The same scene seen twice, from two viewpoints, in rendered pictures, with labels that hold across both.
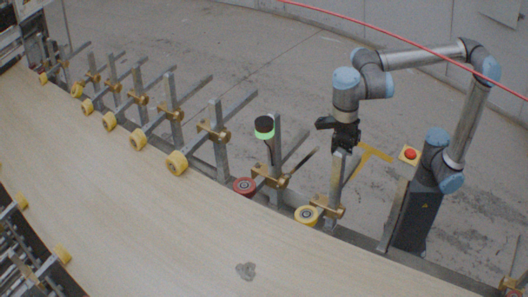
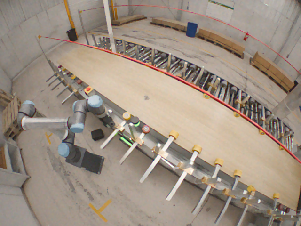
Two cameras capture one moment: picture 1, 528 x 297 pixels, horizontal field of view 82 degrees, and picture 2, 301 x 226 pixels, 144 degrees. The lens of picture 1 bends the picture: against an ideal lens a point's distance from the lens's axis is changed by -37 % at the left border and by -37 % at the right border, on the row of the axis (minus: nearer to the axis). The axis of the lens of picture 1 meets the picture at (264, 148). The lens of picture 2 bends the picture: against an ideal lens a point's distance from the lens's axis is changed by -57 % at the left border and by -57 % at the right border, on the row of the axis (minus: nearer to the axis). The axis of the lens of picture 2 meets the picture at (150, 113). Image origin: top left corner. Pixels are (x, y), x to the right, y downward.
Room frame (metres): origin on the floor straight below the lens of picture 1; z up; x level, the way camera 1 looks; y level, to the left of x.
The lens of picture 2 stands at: (1.57, 0.09, 1.89)
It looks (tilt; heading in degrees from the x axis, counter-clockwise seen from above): 57 degrees down; 177
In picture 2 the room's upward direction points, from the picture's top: 2 degrees clockwise
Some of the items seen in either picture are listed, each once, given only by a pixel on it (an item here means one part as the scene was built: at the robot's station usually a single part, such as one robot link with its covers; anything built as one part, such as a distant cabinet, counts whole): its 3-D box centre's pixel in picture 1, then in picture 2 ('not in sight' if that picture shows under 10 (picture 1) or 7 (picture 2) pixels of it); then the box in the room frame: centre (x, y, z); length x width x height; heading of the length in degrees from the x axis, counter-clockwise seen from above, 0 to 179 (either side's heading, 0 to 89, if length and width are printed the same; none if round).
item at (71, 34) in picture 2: not in sight; (72, 35); (-4.70, -4.15, 0.36); 0.59 x 0.58 x 0.73; 49
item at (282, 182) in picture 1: (269, 177); (137, 139); (1.20, -0.01, 0.85); 0.14 x 0.06 x 0.05; 53
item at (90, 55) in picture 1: (96, 83); (241, 200); (1.95, 0.96, 0.90); 0.04 x 0.04 x 0.48; 53
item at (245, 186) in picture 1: (245, 194); (146, 130); (1.12, 0.07, 0.85); 0.08 x 0.08 x 0.11
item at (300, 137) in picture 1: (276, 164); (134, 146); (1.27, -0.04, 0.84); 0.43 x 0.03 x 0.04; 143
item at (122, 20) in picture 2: not in sight; (129, 18); (-7.35, -1.09, 0.23); 2.41 x 0.77 x 0.17; 141
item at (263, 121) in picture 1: (265, 146); (136, 126); (1.15, -0.01, 1.04); 0.06 x 0.06 x 0.22; 53
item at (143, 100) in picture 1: (138, 97); (209, 182); (1.66, 0.58, 0.95); 0.14 x 0.06 x 0.05; 53
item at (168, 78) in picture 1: (174, 118); (181, 167); (1.49, 0.36, 0.92); 0.04 x 0.04 x 0.48; 53
